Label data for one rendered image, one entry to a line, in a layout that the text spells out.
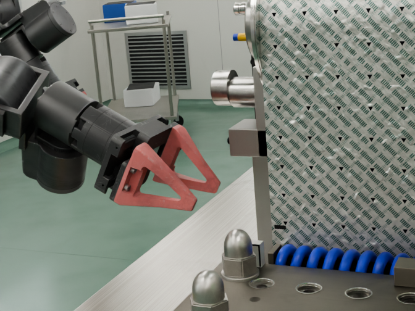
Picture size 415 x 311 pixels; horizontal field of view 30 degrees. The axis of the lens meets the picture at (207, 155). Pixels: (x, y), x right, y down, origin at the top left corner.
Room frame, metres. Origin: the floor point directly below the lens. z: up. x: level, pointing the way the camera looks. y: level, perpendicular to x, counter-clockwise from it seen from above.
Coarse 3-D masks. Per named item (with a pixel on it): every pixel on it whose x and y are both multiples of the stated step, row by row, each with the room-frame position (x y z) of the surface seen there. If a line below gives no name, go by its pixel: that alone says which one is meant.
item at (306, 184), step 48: (288, 96) 0.73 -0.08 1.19; (336, 96) 0.71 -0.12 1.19; (384, 96) 0.69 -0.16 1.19; (288, 144) 0.73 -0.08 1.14; (336, 144) 0.71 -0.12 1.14; (384, 144) 0.69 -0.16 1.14; (288, 192) 0.73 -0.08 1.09; (336, 192) 0.71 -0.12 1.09; (384, 192) 0.69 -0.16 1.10; (288, 240) 0.73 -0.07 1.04; (336, 240) 0.71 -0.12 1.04; (384, 240) 0.69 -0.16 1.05
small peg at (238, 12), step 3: (237, 3) 0.82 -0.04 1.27; (240, 3) 0.82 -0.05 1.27; (243, 3) 0.82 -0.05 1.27; (234, 6) 0.82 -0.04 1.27; (237, 6) 0.82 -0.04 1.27; (240, 6) 0.82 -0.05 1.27; (243, 6) 0.82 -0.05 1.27; (234, 9) 0.82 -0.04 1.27; (237, 9) 0.82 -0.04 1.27; (240, 9) 0.82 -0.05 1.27; (243, 9) 0.82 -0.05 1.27; (234, 12) 0.82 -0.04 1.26; (237, 12) 0.82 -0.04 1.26; (240, 12) 0.82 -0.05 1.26; (243, 12) 0.82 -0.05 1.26
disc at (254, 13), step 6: (252, 0) 0.73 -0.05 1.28; (258, 0) 0.74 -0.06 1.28; (252, 6) 0.73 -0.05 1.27; (258, 6) 0.74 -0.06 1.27; (252, 12) 0.73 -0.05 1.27; (258, 12) 0.74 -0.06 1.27; (252, 18) 0.73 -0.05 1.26; (258, 18) 0.74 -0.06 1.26; (252, 24) 0.73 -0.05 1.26; (258, 24) 0.73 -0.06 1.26; (252, 30) 0.73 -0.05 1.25; (258, 30) 0.73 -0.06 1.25; (252, 36) 0.73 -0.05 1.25; (258, 36) 0.73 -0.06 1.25; (252, 42) 0.73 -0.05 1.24; (258, 42) 0.73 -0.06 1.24; (258, 48) 0.73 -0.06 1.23; (258, 54) 0.73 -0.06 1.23; (258, 60) 0.73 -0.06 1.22; (258, 66) 0.73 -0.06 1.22; (258, 72) 0.74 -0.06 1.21
